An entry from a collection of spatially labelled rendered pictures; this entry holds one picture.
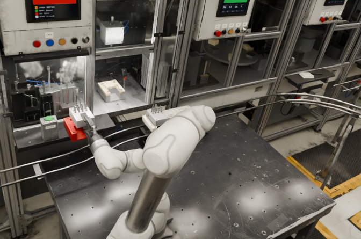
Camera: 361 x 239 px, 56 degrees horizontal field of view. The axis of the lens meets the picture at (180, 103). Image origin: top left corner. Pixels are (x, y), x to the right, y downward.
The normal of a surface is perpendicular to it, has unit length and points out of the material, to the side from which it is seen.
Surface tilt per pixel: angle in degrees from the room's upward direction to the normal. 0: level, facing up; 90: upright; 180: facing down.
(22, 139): 0
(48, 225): 0
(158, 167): 84
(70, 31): 90
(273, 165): 0
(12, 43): 90
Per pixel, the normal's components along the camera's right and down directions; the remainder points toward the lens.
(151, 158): -0.43, 0.35
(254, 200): 0.15, -0.83
